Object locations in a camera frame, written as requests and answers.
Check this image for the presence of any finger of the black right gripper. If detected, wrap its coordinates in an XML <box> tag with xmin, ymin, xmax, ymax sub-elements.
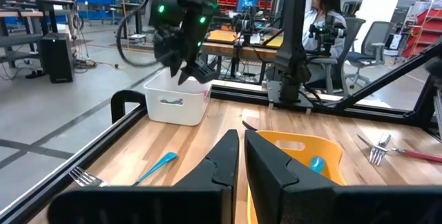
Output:
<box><xmin>167</xmin><ymin>56</ymin><xmax>184</xmax><ymax>79</ymax></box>
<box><xmin>177</xmin><ymin>59</ymin><xmax>212</xmax><ymax>86</ymax></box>

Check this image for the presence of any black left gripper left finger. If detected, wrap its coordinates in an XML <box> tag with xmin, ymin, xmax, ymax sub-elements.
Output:
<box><xmin>48</xmin><ymin>129</ymin><xmax>240</xmax><ymax>224</ymax></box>

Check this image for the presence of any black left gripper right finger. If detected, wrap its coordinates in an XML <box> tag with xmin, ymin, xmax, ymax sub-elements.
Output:
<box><xmin>245</xmin><ymin>129</ymin><xmax>442</xmax><ymax>224</ymax></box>

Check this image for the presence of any teal handled metal fork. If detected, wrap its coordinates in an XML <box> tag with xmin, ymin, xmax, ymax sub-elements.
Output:
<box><xmin>68</xmin><ymin>151</ymin><xmax>179</xmax><ymax>188</ymax></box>
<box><xmin>309</xmin><ymin>156</ymin><xmax>326</xmax><ymax>175</ymax></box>

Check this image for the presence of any wooden workbench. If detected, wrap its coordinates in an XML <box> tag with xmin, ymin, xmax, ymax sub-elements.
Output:
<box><xmin>201</xmin><ymin>29</ymin><xmax>287</xmax><ymax>62</ymax></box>

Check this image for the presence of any white plastic bin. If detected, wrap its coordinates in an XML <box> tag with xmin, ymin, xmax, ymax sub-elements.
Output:
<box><xmin>143</xmin><ymin>67</ymin><xmax>213</xmax><ymax>127</ymax></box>

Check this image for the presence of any yellow plastic bin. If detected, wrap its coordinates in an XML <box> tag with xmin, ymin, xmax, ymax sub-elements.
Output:
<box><xmin>247</xmin><ymin>129</ymin><xmax>347</xmax><ymax>224</ymax></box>

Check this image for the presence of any silver metal fork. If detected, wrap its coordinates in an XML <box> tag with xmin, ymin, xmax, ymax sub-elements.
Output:
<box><xmin>356</xmin><ymin>133</ymin><xmax>394</xmax><ymax>152</ymax></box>

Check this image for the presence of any black computer tower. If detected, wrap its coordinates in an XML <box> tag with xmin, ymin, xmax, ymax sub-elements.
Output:
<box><xmin>40</xmin><ymin>32</ymin><xmax>75</xmax><ymax>84</ymax></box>

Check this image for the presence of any black background robot device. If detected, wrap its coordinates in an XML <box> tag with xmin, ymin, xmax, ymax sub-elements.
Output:
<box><xmin>308</xmin><ymin>14</ymin><xmax>347</xmax><ymax>58</ymax></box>

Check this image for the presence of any dark office chair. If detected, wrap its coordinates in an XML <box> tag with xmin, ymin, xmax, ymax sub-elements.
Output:
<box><xmin>307</xmin><ymin>16</ymin><xmax>367</xmax><ymax>95</ymax></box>

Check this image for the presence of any wooden top desk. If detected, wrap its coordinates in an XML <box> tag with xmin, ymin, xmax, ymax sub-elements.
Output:
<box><xmin>0</xmin><ymin>0</ymin><xmax>75</xmax><ymax>69</ymax></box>

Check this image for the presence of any grey office chair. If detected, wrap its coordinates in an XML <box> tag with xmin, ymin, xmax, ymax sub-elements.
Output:
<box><xmin>345</xmin><ymin>20</ymin><xmax>395</xmax><ymax>90</ymax></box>

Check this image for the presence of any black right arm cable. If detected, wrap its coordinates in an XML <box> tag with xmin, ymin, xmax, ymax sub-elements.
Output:
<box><xmin>115</xmin><ymin>0</ymin><xmax>166</xmax><ymax>68</ymax></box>

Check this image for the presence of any black curved bracket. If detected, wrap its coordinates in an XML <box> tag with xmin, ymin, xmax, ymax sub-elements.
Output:
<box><xmin>110</xmin><ymin>89</ymin><xmax>148</xmax><ymax>124</ymax></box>

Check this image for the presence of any black aluminium table rail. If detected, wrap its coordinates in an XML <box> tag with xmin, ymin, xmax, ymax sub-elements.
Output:
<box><xmin>210</xmin><ymin>84</ymin><xmax>429</xmax><ymax>130</ymax></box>
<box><xmin>0</xmin><ymin>103</ymin><xmax>149</xmax><ymax>224</ymax></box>

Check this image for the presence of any red handled metal fork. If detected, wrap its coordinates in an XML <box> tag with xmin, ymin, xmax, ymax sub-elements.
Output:
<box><xmin>368</xmin><ymin>146</ymin><xmax>442</xmax><ymax>167</ymax></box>

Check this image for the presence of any black diagonal frame strut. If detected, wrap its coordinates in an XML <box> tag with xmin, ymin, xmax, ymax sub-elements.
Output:
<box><xmin>334</xmin><ymin>39</ymin><xmax>442</xmax><ymax>111</ymax></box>

